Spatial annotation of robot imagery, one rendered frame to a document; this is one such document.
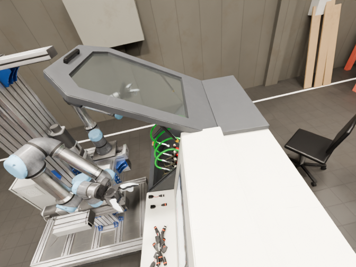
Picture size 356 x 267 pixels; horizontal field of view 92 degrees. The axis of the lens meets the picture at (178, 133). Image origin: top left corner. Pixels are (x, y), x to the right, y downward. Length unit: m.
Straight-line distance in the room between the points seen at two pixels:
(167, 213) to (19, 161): 0.90
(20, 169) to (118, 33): 2.55
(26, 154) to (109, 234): 1.48
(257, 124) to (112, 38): 2.70
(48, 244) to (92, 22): 2.96
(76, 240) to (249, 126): 2.20
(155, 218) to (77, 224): 0.61
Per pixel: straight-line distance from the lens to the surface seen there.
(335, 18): 4.90
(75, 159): 1.16
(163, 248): 1.25
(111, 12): 3.21
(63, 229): 1.70
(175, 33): 3.64
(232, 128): 1.04
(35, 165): 1.15
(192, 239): 0.67
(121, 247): 2.22
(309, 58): 4.65
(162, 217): 1.34
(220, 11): 3.80
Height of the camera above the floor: 2.18
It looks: 41 degrees down
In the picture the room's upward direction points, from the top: 12 degrees counter-clockwise
